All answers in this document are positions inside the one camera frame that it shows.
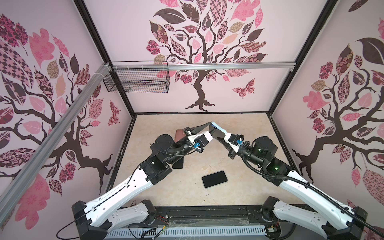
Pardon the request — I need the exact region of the black smartphone from pink case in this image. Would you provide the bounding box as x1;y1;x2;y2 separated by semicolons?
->
172;158;184;169

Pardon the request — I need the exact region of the pink silicone phone case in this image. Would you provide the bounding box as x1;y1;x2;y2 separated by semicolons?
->
175;129;188;144

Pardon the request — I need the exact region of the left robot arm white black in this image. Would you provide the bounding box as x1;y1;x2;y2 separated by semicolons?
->
72;123;213;240

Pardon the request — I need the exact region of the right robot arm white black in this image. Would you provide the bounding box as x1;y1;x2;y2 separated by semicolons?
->
224;134;368;240

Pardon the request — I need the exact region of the black corrugated cable conduit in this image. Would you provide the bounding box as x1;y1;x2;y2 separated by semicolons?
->
238;143;384;238

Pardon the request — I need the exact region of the white slotted cable duct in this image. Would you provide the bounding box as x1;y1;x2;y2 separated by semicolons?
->
105;226;267;240

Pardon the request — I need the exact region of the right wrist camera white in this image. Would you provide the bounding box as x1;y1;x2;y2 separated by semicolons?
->
224;133;244;152

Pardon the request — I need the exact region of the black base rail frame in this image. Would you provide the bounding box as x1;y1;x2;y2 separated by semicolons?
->
80;203;341;240

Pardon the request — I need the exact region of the aluminium rail left wall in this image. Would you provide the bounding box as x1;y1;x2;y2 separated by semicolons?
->
1;63;110;224

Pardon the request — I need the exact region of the aluminium rail back wall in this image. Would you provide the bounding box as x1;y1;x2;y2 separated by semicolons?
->
113;62;296;71

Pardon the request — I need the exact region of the black wire basket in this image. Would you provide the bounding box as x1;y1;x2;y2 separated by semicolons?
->
103;60;171;94

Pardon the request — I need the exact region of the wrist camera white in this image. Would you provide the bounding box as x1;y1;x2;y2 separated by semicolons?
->
224;133;244;152
188;134;212;152

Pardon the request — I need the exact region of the aluminium rail wall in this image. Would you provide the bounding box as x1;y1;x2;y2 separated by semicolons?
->
1;63;110;224
113;62;296;71

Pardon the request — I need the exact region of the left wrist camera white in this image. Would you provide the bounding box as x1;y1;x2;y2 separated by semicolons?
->
188;134;212;152

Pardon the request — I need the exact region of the left camera thin black cable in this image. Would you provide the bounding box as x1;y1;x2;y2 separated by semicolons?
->
56;221;82;240

